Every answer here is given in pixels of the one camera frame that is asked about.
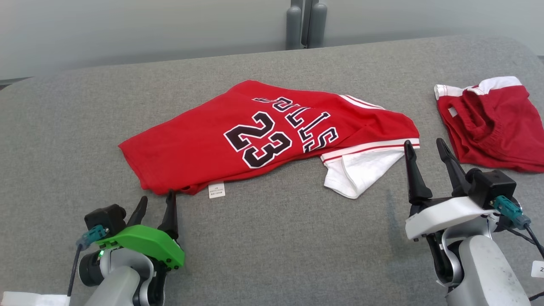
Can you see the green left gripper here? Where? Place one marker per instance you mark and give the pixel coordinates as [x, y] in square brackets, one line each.
[144, 240]

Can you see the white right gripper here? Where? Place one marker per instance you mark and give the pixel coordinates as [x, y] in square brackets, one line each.
[446, 214]

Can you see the red shorts with white stripe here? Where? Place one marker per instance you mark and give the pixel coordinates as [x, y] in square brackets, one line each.
[497, 127]

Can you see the red jersey number 23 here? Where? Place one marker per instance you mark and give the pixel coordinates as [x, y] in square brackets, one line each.
[191, 140]

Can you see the white paper tag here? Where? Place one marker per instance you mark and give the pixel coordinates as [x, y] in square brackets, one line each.
[538, 269]

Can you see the white flat object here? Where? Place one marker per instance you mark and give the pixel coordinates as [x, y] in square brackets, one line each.
[29, 299]

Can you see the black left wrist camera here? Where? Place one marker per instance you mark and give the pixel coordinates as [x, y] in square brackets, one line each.
[104, 216]

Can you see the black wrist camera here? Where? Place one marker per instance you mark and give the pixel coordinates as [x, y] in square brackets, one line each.
[104, 216]
[493, 185]

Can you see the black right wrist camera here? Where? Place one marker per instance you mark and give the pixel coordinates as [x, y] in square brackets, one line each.
[493, 185]

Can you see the grey metal frame post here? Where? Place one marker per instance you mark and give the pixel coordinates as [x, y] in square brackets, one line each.
[293, 25]

